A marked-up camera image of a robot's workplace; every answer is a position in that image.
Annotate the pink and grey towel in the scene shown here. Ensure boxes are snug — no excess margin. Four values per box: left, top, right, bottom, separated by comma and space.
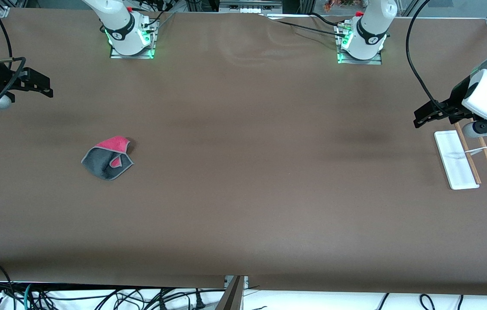
81, 136, 134, 181

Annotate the white rack base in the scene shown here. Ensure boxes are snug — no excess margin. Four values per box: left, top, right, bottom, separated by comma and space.
434, 130, 480, 190

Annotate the white power strip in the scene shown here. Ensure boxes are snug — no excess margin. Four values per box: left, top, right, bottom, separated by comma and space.
219, 0, 283, 14

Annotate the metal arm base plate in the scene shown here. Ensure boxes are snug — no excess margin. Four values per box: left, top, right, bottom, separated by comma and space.
109, 21, 156, 59
337, 25, 383, 65

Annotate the black cable across table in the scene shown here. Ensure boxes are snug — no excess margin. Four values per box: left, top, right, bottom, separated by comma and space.
264, 12, 349, 39

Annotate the aluminium frame profile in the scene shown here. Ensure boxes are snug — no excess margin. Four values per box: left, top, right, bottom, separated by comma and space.
215, 276, 249, 310

